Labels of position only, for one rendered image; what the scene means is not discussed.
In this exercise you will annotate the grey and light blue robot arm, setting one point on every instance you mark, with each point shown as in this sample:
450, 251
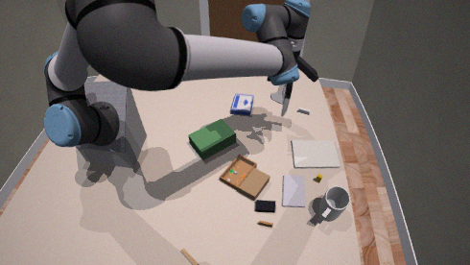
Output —
124, 42

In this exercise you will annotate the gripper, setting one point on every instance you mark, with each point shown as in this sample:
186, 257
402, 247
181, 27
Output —
279, 95

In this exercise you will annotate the grey cylindrical cup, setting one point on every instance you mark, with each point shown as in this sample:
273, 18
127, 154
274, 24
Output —
337, 197

